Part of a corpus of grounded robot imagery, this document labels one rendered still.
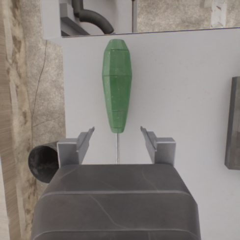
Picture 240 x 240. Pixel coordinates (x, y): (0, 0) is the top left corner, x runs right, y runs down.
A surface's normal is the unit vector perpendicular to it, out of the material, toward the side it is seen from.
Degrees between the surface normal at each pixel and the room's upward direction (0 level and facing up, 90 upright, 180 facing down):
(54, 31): 0
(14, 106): 32
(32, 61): 0
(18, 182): 48
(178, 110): 0
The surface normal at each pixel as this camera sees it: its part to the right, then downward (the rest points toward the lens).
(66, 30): 0.98, 0.04
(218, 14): -0.22, 0.17
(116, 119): -0.22, 0.40
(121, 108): 0.30, 0.34
